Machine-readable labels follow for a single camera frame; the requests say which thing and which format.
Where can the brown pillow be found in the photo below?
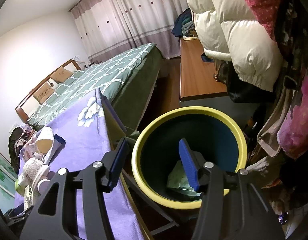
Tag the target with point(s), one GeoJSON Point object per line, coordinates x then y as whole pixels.
{"type": "Point", "coordinates": [61, 74]}
{"type": "Point", "coordinates": [43, 93]}

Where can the white paper cup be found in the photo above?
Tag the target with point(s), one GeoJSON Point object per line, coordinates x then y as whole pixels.
{"type": "Point", "coordinates": [45, 140]}

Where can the right brown pillow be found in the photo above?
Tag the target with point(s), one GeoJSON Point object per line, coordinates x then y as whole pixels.
{"type": "Point", "coordinates": [61, 74]}

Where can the purple floral tablecloth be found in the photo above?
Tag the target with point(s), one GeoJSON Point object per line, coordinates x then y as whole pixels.
{"type": "Point", "coordinates": [85, 145]}

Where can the green white cylinder can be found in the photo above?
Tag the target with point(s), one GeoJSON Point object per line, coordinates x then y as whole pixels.
{"type": "Point", "coordinates": [33, 172]}

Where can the dark clothes pile on nightstand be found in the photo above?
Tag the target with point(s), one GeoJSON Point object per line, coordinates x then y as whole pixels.
{"type": "Point", "coordinates": [18, 138]}

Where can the beige handbag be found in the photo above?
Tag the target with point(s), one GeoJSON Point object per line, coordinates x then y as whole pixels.
{"type": "Point", "coordinates": [267, 137]}

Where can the bed with green plaid duvet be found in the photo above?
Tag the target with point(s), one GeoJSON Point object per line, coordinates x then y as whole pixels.
{"type": "Point", "coordinates": [126, 80]}

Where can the left brown pillow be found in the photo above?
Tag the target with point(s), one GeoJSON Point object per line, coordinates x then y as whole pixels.
{"type": "Point", "coordinates": [43, 93]}

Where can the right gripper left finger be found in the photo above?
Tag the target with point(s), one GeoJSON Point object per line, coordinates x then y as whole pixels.
{"type": "Point", "coordinates": [54, 216]}

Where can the green plastic snack bag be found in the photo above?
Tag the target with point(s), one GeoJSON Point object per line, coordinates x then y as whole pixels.
{"type": "Point", "coordinates": [178, 181]}

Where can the pink striped curtain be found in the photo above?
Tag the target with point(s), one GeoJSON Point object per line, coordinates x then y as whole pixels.
{"type": "Point", "coordinates": [110, 27]}

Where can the cream puffer jacket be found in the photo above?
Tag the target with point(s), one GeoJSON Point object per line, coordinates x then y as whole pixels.
{"type": "Point", "coordinates": [229, 31]}

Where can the wooden desk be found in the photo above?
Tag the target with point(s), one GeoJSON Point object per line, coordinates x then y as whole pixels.
{"type": "Point", "coordinates": [196, 78]}

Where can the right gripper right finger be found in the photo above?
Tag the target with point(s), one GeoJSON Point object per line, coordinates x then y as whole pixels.
{"type": "Point", "coordinates": [232, 206]}

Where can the yellow rimmed blue trash bin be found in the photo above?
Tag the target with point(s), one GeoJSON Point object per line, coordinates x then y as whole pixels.
{"type": "Point", "coordinates": [203, 140]}

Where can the pink floral garment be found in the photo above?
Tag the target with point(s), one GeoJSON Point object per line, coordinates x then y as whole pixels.
{"type": "Point", "coordinates": [293, 134]}

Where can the wooden headboard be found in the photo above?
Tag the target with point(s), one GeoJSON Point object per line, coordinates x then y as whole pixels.
{"type": "Point", "coordinates": [30, 104]}

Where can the clothes pile on desk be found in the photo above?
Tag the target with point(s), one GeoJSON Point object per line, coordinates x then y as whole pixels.
{"type": "Point", "coordinates": [179, 25]}

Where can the dark blue tube wrapper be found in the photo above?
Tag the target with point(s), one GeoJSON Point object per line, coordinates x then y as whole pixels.
{"type": "Point", "coordinates": [58, 142]}

